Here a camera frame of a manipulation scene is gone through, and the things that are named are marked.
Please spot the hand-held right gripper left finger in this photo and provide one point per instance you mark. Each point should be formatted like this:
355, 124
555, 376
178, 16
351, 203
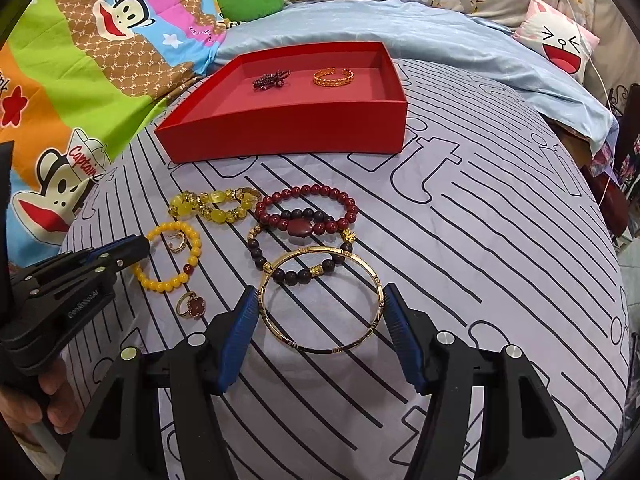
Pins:
240, 340

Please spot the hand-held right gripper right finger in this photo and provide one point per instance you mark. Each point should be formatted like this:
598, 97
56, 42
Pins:
405, 340

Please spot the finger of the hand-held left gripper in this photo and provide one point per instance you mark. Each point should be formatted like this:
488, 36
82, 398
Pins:
135, 258
129, 243

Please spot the gold bangle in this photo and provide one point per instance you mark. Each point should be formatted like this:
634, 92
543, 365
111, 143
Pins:
320, 249

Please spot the red cardboard box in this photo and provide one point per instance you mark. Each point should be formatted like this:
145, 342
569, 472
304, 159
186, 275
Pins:
280, 125

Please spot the person's left hand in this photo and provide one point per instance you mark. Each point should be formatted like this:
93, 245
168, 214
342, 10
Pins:
55, 400

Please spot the grey striped bed sheet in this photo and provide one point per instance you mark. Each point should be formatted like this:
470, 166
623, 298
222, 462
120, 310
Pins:
450, 260

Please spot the cartoon monkey blanket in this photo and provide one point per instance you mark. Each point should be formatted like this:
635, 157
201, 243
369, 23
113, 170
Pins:
75, 60

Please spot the dark red chair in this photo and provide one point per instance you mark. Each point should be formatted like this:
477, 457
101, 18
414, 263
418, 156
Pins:
612, 210

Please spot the brown cardboard box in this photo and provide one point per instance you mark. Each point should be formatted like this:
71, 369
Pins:
575, 145

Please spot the green pillow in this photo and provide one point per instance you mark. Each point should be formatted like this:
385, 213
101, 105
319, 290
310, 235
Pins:
250, 2

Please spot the light blue blanket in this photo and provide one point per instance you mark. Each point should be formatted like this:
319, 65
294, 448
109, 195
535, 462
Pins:
400, 30

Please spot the pink rabbit pillow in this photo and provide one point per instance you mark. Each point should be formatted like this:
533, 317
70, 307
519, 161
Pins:
555, 45

